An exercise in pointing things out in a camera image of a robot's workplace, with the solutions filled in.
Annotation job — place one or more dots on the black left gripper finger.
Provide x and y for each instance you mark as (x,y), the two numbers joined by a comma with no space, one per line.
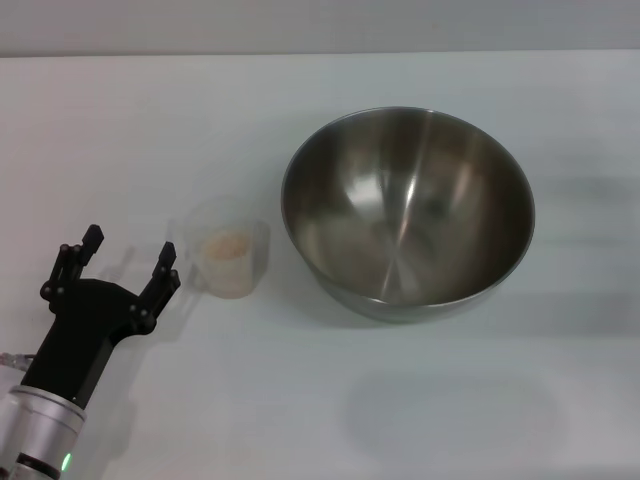
(162,277)
(75,257)

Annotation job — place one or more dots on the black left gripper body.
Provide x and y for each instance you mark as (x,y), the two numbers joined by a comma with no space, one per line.
(80,325)

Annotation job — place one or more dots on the clear plastic measuring cup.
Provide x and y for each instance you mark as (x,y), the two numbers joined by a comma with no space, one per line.
(227,270)

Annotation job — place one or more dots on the white rice grains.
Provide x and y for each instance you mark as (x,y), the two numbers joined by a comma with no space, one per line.
(225,246)

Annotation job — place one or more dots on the stainless steel mixing bowl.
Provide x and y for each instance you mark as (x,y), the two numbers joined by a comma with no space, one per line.
(407,215)

